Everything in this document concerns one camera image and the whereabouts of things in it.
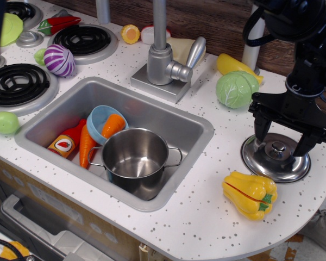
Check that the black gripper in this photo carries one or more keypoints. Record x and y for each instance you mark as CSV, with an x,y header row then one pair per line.
x,y
296,109

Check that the steel pot lid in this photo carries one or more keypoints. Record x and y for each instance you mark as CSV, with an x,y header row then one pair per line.
x,y
273,158

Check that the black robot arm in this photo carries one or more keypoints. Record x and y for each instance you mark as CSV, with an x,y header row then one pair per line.
x,y
304,24

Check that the green toy cabbage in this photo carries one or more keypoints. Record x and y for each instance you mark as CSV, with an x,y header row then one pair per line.
x,y
235,89

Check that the yellow toy bell pepper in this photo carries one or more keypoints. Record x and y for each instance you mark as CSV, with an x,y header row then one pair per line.
x,y
253,196

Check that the yellow toy squash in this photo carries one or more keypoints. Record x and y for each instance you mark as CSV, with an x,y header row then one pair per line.
x,y
225,64

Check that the cream toy cheese wedge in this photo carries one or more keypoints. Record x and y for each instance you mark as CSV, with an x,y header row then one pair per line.
x,y
188,52

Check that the silver toy faucet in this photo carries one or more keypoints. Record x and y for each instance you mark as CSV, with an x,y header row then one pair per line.
x,y
162,76

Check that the red white toy radish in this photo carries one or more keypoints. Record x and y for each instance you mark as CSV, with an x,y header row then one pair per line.
x,y
147,35

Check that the orange toy carrot in bowl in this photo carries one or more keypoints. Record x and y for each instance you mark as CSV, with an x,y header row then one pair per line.
x,y
114,124

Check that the light blue toy bowl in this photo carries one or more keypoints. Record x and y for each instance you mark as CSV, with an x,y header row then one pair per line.
x,y
97,120

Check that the silver toy sink basin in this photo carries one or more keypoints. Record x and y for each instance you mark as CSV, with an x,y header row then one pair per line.
x,y
186,134

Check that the red toy ketchup bottle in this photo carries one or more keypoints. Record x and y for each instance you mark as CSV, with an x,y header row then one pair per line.
x,y
68,140

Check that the left grey support pole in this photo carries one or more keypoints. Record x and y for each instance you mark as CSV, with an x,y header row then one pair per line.
x,y
103,11

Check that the purple toy onion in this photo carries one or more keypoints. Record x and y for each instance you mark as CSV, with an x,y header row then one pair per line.
x,y
59,60

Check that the red toy chili pepper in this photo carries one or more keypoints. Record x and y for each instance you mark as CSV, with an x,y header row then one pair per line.
x,y
53,25

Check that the small green toy vegetable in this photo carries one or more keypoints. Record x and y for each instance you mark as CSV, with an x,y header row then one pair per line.
x,y
39,56

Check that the silver stove knob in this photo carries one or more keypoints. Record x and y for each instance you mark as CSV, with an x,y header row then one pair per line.
x,y
29,39
3,61

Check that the front black stove burner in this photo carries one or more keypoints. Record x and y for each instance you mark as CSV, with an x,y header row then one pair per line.
x,y
26,88

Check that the green toy apple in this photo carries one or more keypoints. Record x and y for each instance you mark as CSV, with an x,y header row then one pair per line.
x,y
9,122

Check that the silver stove knob left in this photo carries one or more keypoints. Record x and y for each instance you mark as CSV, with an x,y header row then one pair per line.
x,y
3,61

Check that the light green toy plate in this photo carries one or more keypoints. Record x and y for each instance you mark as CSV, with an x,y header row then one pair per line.
x,y
12,27

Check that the yellow object bottom left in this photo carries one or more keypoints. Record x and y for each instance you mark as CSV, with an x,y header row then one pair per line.
x,y
10,255

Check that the steel pot with handles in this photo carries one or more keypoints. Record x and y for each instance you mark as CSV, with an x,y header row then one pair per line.
x,y
135,159

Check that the grey oven door handle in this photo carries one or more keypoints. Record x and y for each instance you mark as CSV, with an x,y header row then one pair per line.
x,y
47,235

